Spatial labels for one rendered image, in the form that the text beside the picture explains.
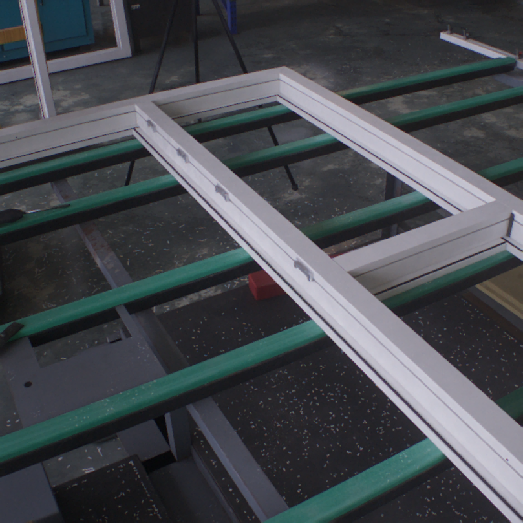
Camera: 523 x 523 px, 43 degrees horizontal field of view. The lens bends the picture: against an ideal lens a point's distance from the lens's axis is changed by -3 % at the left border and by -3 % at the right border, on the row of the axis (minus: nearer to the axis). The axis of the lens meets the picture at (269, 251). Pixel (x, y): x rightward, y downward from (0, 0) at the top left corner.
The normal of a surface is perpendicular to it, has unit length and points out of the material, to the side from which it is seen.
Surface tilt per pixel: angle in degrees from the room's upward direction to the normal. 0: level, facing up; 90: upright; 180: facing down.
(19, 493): 0
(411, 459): 0
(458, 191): 90
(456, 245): 90
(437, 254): 90
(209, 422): 0
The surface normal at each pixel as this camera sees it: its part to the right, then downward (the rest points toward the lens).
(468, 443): -0.87, 0.29
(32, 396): -0.01, -0.83
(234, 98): 0.50, 0.48
